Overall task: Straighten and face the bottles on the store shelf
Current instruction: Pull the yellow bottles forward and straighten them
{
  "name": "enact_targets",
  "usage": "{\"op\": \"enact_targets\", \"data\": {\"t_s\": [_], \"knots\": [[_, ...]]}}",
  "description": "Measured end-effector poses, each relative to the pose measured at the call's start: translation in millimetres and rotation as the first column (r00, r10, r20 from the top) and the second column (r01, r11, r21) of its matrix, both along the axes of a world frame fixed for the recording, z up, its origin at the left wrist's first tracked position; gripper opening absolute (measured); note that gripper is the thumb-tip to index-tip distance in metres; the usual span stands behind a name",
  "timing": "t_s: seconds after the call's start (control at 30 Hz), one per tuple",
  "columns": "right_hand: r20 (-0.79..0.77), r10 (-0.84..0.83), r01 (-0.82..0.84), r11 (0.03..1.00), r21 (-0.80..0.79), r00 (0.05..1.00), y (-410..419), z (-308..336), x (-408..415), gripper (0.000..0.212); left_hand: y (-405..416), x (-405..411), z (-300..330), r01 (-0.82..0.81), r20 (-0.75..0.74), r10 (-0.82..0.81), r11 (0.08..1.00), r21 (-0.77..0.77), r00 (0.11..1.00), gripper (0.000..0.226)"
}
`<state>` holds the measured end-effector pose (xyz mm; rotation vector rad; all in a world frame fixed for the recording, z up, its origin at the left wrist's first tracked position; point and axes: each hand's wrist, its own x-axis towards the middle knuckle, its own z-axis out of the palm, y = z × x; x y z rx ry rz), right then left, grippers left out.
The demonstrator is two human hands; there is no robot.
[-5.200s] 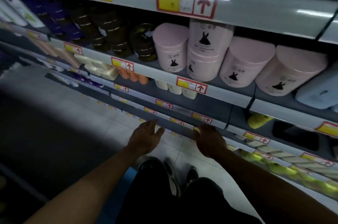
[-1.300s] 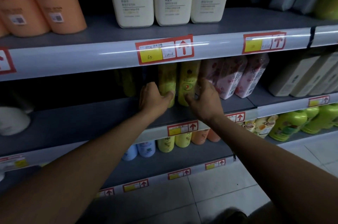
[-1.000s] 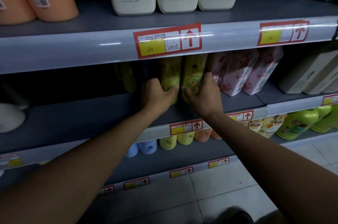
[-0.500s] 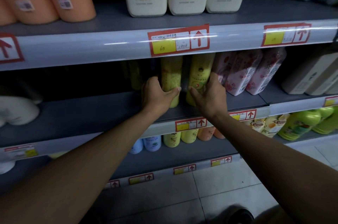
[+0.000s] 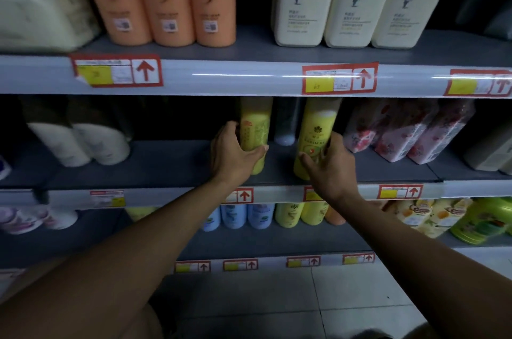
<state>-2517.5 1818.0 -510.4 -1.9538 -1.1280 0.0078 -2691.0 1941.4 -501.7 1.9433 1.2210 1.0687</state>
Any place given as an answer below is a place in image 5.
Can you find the pink floral bottle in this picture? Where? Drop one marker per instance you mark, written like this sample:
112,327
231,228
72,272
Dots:
404,134
440,134
366,130

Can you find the white shampoo bottle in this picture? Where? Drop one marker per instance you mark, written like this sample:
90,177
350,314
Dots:
60,142
104,142

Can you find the grey metal shelf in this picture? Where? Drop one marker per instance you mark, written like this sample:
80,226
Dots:
180,158

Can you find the small orange bottle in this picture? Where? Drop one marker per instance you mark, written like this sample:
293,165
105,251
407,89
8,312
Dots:
335,216

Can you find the person's left hand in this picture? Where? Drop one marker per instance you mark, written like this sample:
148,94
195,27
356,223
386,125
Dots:
228,158

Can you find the person's left forearm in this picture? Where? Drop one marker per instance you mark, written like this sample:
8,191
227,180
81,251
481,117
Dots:
100,270

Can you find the small light blue bottle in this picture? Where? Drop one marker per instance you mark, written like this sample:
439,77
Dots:
212,220
234,216
261,216

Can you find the white wrapped pack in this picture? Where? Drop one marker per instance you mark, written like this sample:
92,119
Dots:
44,6

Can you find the person's right hand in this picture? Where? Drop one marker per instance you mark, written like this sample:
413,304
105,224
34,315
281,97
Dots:
336,174

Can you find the yellow shampoo bottle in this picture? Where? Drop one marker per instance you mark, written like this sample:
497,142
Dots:
316,126
256,126

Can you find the small yellow bottle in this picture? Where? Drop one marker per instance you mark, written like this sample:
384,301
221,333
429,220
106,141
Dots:
142,212
289,215
314,213

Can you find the person's right forearm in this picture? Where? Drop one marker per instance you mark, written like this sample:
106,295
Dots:
440,270

